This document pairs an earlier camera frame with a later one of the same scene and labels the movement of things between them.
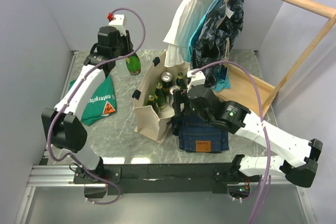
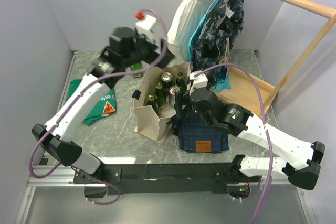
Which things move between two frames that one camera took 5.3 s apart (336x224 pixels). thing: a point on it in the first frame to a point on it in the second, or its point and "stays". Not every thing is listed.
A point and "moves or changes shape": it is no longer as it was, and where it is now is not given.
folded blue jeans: (196, 134) stays
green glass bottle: (179, 81) stays
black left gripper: (127, 40) to (152, 47)
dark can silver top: (167, 80) stays
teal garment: (223, 83) stays
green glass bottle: (134, 64) moves or changes shape
